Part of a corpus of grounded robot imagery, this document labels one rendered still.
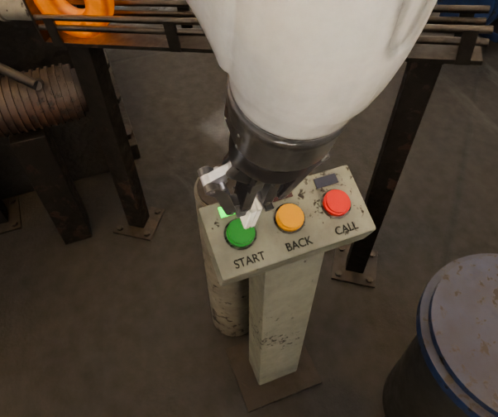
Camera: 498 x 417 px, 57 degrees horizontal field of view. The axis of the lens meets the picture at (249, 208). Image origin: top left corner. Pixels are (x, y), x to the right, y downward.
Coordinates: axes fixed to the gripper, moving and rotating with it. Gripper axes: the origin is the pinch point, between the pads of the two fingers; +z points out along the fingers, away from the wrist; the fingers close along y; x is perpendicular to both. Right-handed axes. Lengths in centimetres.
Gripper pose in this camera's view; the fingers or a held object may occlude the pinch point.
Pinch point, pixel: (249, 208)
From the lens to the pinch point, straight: 55.2
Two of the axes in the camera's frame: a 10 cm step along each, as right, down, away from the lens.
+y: -9.3, 2.9, -2.2
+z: -1.2, 3.3, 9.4
